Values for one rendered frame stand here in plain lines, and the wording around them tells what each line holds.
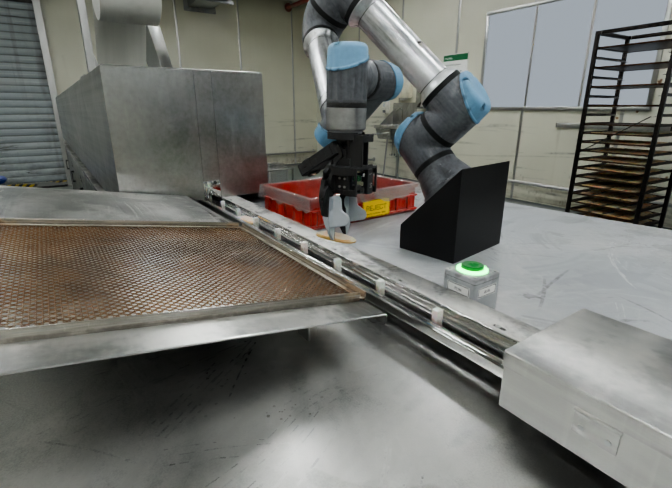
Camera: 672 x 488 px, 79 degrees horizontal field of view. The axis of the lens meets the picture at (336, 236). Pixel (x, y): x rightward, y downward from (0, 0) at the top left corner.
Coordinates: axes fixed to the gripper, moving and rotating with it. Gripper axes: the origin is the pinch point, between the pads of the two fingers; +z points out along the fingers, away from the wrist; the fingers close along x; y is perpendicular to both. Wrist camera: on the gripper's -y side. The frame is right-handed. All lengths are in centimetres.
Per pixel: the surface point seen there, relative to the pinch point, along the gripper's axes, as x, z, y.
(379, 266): 4.1, 7.1, 8.3
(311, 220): 25.6, 8.1, -29.2
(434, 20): 537, -147, -239
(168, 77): 14, -33, -80
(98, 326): -49.3, -1.9, 6.4
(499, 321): -4.2, 6.9, 35.2
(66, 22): 221, -142, -676
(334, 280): -12.5, 4.4, 9.4
